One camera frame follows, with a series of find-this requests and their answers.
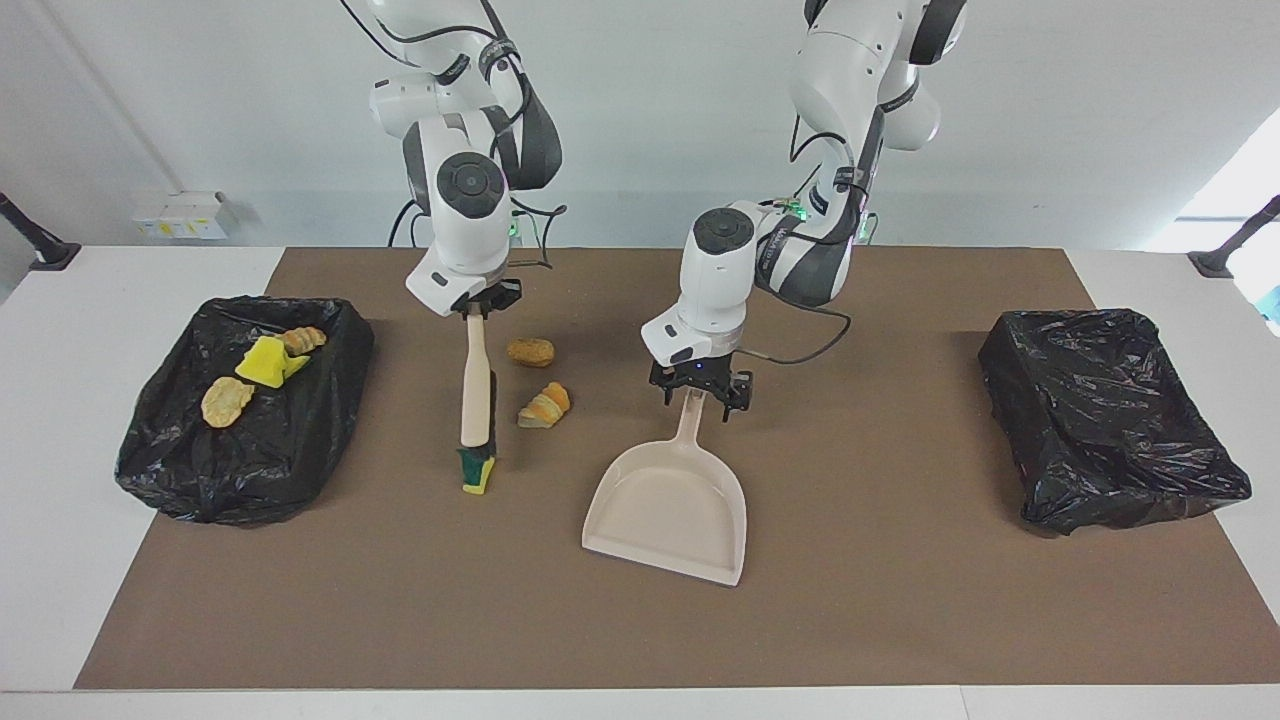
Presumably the beige hand brush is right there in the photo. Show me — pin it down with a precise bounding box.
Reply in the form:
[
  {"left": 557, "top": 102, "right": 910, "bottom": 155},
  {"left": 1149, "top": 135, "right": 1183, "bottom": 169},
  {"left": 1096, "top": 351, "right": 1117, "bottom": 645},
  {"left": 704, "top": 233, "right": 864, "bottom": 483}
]
[{"left": 459, "top": 310, "right": 498, "bottom": 463}]

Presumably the orange striped toy croissant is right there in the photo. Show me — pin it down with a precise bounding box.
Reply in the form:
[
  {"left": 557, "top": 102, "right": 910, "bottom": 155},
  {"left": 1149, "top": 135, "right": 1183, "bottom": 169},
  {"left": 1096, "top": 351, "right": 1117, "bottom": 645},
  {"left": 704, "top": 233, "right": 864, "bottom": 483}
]
[{"left": 517, "top": 382, "right": 572, "bottom": 430}]

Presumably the beige plastic dustpan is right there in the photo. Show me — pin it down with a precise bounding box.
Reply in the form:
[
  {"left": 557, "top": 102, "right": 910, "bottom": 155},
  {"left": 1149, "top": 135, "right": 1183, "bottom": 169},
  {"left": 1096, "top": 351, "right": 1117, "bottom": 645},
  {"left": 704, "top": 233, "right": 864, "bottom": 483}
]
[{"left": 582, "top": 390, "right": 748, "bottom": 588}]

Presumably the large yellow sponge piece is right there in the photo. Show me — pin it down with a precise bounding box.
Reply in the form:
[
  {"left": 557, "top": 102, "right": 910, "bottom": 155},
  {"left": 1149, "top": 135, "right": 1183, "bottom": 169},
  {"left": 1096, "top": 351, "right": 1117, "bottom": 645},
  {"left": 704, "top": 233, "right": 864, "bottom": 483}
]
[{"left": 235, "top": 336, "right": 296, "bottom": 389}]

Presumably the beige toy cookie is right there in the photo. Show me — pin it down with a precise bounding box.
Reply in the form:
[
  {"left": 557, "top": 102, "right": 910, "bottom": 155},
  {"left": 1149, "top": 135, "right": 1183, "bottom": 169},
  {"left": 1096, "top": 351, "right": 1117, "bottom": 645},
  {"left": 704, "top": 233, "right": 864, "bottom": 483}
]
[{"left": 201, "top": 376, "right": 256, "bottom": 429}]

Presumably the black bag lined bin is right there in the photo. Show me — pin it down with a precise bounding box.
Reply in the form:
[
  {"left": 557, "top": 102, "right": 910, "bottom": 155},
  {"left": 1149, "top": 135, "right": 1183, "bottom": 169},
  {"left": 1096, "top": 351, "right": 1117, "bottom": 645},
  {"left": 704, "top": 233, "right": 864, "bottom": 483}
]
[
  {"left": 978, "top": 308, "right": 1253, "bottom": 536},
  {"left": 115, "top": 295, "right": 376, "bottom": 526}
]

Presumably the brown table mat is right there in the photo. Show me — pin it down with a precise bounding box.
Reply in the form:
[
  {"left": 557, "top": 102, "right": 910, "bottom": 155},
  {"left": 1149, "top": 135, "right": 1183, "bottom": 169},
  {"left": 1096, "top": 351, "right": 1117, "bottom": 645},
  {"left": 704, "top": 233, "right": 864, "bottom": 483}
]
[{"left": 74, "top": 247, "right": 1280, "bottom": 690}]

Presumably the dark left arm cable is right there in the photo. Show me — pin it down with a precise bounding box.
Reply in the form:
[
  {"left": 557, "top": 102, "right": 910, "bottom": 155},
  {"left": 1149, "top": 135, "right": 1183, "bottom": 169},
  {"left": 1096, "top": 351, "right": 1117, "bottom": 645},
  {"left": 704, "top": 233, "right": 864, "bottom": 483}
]
[{"left": 745, "top": 100, "right": 881, "bottom": 367}]

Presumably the dark arm cable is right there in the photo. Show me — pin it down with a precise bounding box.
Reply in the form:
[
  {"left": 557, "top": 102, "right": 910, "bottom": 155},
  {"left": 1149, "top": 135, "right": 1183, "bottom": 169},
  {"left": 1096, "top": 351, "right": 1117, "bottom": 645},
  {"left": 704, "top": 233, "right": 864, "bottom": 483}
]
[
  {"left": 342, "top": 0, "right": 569, "bottom": 271},
  {"left": 745, "top": 100, "right": 881, "bottom": 367}
]

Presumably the dark right arm cable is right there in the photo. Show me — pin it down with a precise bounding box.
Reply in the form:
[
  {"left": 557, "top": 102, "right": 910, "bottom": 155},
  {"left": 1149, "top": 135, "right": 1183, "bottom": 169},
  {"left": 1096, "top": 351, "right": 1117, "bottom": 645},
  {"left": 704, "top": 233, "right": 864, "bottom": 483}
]
[{"left": 342, "top": 0, "right": 569, "bottom": 271}]

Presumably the white wall socket box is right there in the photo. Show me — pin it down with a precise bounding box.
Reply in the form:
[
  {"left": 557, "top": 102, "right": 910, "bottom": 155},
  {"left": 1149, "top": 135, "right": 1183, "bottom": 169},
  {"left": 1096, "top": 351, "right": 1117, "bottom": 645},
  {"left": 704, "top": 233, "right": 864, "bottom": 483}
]
[{"left": 133, "top": 191, "right": 229, "bottom": 241}]

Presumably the black camera stand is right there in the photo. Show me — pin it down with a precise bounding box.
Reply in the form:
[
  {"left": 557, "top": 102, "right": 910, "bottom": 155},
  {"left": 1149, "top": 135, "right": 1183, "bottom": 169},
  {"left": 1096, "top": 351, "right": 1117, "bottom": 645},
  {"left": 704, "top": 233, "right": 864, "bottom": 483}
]
[
  {"left": 1188, "top": 195, "right": 1280, "bottom": 279},
  {"left": 0, "top": 192, "right": 81, "bottom": 272}
]

